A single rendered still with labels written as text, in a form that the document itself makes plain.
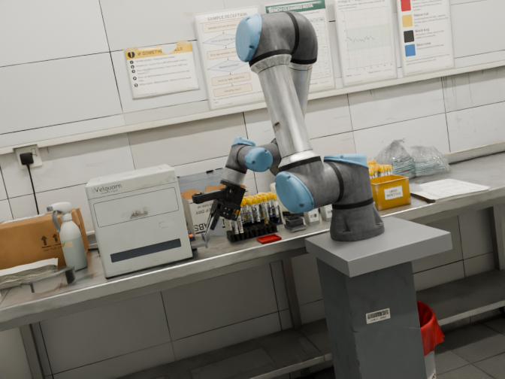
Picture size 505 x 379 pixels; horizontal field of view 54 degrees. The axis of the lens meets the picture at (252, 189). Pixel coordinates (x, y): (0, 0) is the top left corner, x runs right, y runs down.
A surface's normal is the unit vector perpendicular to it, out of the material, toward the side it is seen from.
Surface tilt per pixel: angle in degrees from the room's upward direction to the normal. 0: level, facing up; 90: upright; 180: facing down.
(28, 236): 87
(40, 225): 87
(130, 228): 90
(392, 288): 90
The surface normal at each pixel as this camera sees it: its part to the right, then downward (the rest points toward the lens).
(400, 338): 0.26, 0.10
